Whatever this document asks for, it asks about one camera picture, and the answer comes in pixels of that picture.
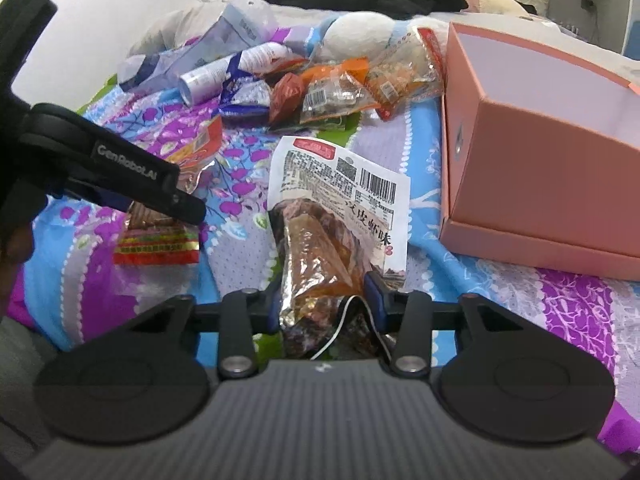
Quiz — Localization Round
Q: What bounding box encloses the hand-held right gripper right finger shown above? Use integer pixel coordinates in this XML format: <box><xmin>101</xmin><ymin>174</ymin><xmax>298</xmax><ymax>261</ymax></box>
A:
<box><xmin>364</xmin><ymin>271</ymin><xmax>526</xmax><ymax>379</ymax></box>

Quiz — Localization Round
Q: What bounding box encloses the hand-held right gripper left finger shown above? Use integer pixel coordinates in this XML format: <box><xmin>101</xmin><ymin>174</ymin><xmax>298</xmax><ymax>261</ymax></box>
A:
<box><xmin>117</xmin><ymin>272</ymin><xmax>283</xmax><ymax>381</ymax></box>

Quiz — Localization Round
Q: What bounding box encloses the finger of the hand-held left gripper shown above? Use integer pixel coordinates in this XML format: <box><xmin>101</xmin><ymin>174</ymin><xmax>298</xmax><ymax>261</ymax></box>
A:
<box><xmin>59</xmin><ymin>179</ymin><xmax>207</xmax><ymax>225</ymax></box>

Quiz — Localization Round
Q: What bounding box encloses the red yellow snack packet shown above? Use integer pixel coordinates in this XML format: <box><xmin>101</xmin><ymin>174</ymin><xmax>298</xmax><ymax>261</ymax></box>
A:
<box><xmin>112</xmin><ymin>200</ymin><xmax>201</xmax><ymax>266</ymax></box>

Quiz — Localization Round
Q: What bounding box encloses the clear spicy strip snack packet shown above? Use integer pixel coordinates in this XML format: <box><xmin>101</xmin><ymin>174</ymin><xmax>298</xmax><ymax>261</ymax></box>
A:
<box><xmin>267</xmin><ymin>136</ymin><xmax>412</xmax><ymax>361</ymax></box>

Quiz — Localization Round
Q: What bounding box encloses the blue purple snack packet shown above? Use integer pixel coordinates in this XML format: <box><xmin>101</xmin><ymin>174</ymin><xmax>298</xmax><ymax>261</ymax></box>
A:
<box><xmin>219</xmin><ymin>51</ymin><xmax>275</xmax><ymax>121</ymax></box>

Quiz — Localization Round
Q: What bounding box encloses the orange clear snack packet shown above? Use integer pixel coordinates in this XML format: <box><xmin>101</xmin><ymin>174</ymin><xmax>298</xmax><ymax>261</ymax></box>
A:
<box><xmin>299</xmin><ymin>59</ymin><xmax>382</xmax><ymax>127</ymax></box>

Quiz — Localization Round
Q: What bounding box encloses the pink cardboard box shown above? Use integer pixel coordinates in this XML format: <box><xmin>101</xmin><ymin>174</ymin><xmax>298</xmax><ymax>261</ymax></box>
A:
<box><xmin>440</xmin><ymin>21</ymin><xmax>640</xmax><ymax>281</ymax></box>

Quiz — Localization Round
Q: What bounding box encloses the clear red-edged snack packet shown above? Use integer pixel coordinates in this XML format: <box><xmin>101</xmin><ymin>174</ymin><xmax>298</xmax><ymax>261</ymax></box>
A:
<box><xmin>367</xmin><ymin>27</ymin><xmax>447</xmax><ymax>122</ymax></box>

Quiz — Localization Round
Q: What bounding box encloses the purple floral bedsheet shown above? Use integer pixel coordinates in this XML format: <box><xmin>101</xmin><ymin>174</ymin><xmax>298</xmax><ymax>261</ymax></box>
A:
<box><xmin>10</xmin><ymin>25</ymin><xmax>640</xmax><ymax>453</ymax></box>

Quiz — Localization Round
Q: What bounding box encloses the white cylindrical bottle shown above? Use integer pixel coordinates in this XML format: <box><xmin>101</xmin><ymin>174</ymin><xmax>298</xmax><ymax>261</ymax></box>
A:
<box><xmin>179</xmin><ymin>42</ymin><xmax>292</xmax><ymax>107</ymax></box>

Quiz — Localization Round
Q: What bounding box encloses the dark red small snack packet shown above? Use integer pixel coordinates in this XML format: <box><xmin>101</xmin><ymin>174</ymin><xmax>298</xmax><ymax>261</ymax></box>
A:
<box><xmin>269</xmin><ymin>72</ymin><xmax>307</xmax><ymax>126</ymax></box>

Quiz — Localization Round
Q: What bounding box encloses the clear plastic bag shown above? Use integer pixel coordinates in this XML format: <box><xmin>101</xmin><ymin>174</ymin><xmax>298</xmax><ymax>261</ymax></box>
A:
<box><xmin>117</xmin><ymin>0</ymin><xmax>279</xmax><ymax>94</ymax></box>

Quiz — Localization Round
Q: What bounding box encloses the white plush toy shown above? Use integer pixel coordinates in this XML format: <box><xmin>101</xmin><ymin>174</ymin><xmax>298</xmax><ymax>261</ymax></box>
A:
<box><xmin>320</xmin><ymin>11</ymin><xmax>417</xmax><ymax>64</ymax></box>

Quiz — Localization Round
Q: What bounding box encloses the beige pillow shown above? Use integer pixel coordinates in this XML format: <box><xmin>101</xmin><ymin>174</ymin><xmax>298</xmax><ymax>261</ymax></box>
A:
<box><xmin>462</xmin><ymin>0</ymin><xmax>537</xmax><ymax>17</ymax></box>

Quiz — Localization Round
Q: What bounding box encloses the grey quilt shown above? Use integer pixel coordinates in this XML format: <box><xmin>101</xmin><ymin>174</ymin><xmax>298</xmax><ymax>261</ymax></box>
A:
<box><xmin>430</xmin><ymin>10</ymin><xmax>640</xmax><ymax>68</ymax></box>

